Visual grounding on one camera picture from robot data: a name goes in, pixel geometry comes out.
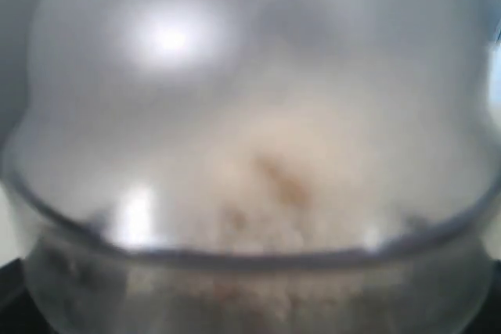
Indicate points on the clear plastic shaker bottle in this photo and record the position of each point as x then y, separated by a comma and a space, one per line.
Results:
256, 166

